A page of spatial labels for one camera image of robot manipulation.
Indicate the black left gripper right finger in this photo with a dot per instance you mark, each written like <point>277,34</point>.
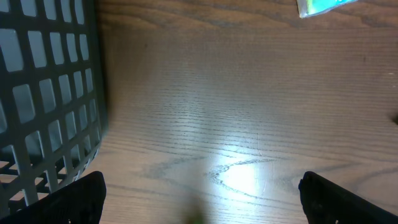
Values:
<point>326,202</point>

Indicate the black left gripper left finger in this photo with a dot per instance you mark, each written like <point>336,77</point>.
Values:
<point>79,202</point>

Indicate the grey plastic mesh basket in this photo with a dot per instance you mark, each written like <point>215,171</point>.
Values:
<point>53,112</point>

